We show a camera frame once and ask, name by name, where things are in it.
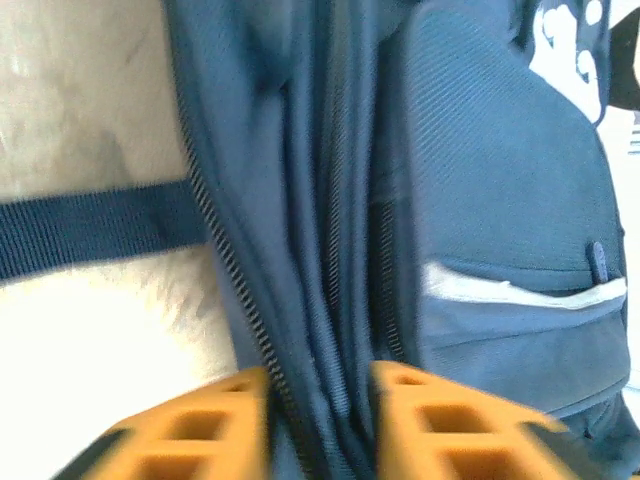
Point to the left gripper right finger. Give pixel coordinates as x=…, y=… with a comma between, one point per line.
x=450, y=430

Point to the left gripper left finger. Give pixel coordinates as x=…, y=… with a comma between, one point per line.
x=200, y=430

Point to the navy blue backpack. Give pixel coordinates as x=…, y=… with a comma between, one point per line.
x=475, y=175

